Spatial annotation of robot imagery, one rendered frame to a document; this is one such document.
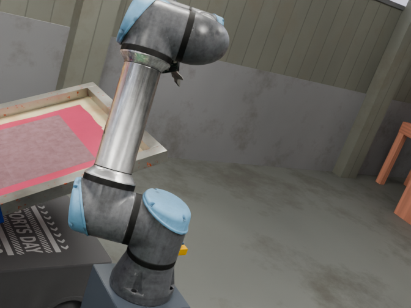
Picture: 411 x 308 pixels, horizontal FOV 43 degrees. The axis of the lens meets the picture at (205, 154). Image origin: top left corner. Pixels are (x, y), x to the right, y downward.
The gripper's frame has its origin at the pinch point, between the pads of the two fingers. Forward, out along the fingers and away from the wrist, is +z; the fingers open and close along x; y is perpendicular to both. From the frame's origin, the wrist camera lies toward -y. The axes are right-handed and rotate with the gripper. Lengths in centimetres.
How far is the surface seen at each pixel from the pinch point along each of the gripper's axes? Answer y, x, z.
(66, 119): -12.0, -28.5, 11.1
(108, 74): -271, 94, 106
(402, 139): -220, 480, 232
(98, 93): -18.0, -14.5, 6.3
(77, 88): -26.0, -19.3, 6.8
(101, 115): -8.5, -17.4, 10.1
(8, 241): 8, -56, 39
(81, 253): 17, -36, 45
